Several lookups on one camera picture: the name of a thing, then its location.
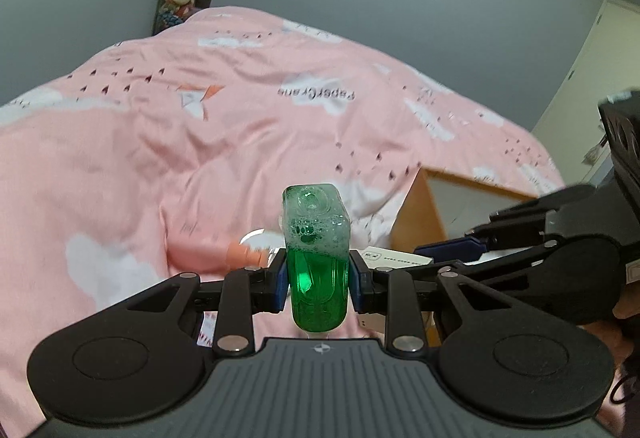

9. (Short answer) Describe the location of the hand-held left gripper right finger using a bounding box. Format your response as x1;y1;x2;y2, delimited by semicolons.
348;249;543;355

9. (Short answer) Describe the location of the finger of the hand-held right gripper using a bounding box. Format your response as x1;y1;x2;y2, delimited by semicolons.
414;238;556;276
465;185;598;239

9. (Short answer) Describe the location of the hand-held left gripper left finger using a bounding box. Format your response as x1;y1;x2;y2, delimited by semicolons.
107;252;290;354

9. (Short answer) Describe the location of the green liquid clear bottle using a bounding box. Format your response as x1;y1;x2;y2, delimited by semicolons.
278;183;353;334

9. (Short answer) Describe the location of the orange cardboard box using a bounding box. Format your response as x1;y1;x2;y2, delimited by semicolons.
391;167;568;253

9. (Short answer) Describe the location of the white card box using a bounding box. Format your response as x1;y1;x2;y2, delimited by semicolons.
359;245;434;330

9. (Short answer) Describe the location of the round silver disc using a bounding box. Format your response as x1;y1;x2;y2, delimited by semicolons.
239;228;288;254

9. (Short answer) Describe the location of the white red-print wrapper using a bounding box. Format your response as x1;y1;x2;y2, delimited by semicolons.
196;312;217;348

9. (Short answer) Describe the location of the cream door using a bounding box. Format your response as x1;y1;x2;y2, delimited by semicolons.
531;0;640;179

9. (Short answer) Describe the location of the pink printed blanket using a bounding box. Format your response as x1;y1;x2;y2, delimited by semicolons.
0;6;568;429

